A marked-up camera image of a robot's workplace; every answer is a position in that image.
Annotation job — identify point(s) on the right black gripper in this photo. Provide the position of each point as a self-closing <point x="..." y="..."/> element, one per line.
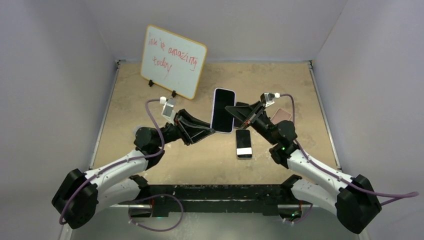
<point x="248" y="114"/>

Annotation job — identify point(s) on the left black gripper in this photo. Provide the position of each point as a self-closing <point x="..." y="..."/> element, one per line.
<point x="191" y="134"/>

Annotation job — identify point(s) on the black smartphone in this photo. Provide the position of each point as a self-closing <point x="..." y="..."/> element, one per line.
<point x="243" y="144"/>

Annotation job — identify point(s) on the pink phone case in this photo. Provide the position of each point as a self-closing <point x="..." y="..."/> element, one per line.
<point x="281" y="115"/>

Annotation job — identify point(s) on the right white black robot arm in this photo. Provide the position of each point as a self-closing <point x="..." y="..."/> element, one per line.
<point x="351" y="199"/>

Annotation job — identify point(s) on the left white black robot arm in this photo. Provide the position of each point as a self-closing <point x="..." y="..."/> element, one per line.
<point x="82" y="194"/>

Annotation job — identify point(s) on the black phone on table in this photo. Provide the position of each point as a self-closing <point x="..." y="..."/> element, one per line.
<point x="238" y="121"/>

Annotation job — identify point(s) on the small clear plastic cup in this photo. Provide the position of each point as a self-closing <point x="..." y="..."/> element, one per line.
<point x="135" y="130"/>

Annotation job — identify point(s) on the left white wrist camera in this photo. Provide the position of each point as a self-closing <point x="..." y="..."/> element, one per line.
<point x="168" y="108"/>

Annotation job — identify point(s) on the white whiteboard with yellow frame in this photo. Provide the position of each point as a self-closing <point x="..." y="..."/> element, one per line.
<point x="172" y="61"/>

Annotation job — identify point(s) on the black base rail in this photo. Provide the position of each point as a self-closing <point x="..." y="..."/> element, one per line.
<point x="265" y="199"/>

